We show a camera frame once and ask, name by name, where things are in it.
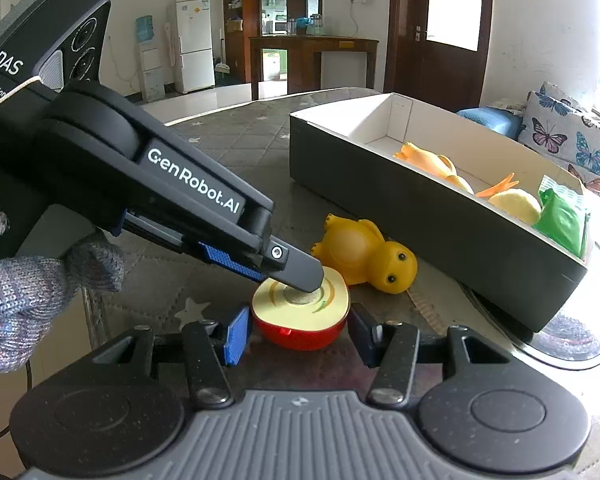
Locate large butterfly print pillow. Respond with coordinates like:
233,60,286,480
517,91,600,198

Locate yellow toy fruit orange top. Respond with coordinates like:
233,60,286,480
476,173,542,226

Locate brown wooden door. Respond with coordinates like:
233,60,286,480
386,0,495,113

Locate red toy apple half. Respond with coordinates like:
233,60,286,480
251,266,351,352

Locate yellow rubber animal toy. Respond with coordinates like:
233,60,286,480
310,213,418,293

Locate person's left hand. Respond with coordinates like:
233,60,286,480
0,179,126,374

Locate small butterfly print pillow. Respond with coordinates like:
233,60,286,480
539,80,581,107

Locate pale yellow toy piece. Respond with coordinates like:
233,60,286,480
442,172,476,195

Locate white refrigerator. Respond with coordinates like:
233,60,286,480
174,0,217,95

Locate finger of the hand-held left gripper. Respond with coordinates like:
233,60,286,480
198,236,327,295

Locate green snack packet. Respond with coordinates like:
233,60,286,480
532,175,592,258

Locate blue sofa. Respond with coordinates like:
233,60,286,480
455,105,523,138

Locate orange rubber toy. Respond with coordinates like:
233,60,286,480
394,141,458,179

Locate black cable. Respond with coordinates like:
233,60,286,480
0,360,33,443

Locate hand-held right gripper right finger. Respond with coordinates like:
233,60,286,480
347,304,512,408

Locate grey rectangular storage box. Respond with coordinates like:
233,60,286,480
289,92,590,333

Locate white water dispenser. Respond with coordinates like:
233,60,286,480
135,15,167,102

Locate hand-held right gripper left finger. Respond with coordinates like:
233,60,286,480
91,305,255,408

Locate wooden console table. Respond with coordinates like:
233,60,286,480
248,35,380,106

